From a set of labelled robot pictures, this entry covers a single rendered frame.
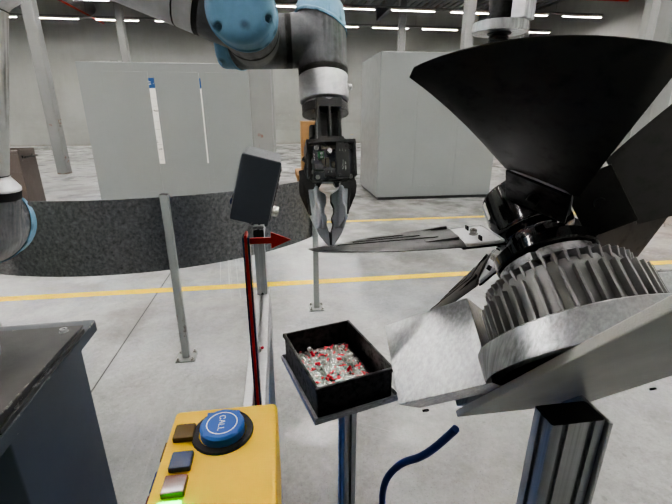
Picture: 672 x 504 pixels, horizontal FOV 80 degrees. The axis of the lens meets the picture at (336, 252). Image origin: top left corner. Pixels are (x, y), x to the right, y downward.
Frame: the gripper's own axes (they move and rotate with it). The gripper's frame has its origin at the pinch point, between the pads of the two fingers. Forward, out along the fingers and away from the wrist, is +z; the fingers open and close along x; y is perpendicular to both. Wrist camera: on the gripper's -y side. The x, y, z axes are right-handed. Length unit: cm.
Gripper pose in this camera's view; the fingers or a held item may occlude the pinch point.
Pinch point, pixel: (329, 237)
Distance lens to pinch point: 64.0
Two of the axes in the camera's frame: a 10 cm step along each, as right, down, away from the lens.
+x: 9.9, -0.5, 1.3
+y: 1.3, 0.3, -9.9
